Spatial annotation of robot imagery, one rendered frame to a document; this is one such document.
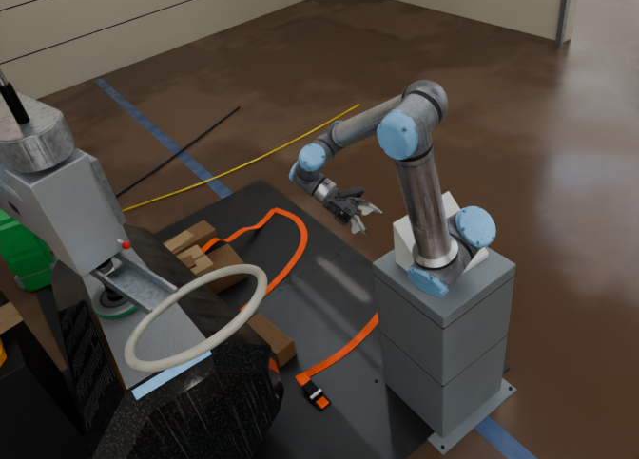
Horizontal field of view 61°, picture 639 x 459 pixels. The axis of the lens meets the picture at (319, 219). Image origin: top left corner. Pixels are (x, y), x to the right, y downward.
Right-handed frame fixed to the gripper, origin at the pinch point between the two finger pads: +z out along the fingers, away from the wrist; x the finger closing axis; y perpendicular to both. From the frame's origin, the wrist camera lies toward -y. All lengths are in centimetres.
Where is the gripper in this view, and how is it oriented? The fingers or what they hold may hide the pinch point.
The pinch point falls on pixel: (376, 223)
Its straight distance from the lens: 203.0
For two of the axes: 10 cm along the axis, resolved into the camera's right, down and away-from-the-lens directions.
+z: 7.9, 6.0, -1.1
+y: -5.3, 5.9, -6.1
